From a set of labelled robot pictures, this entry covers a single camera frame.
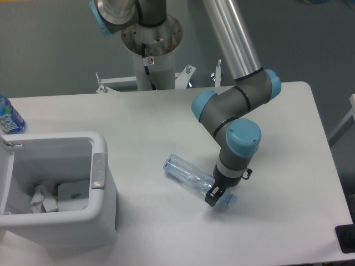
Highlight white metal frame right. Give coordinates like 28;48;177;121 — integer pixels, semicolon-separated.
328;94;354;147

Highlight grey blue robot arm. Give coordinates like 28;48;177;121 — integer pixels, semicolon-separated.
89;1;281;206

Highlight crushed clear plastic bottle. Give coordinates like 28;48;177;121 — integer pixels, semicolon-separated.
163;154;237;211

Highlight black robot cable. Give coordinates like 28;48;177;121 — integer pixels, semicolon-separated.
140;43;156;90

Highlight white paper in bin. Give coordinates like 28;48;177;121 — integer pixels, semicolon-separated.
57;180;90;212

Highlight white paper wrapper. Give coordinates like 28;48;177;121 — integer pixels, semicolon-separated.
30;180;58;213

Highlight blue labelled water bottle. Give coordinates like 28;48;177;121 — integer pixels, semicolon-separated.
1;95;26;135

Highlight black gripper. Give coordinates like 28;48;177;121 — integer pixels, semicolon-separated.
205;162;252;207

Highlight black clamp on table edge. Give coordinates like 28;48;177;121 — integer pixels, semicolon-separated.
335;224;354;254

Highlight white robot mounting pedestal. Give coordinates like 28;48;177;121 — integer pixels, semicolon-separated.
95;14;223;94

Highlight white plastic trash can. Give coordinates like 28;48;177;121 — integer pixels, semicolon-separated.
1;132;118;248

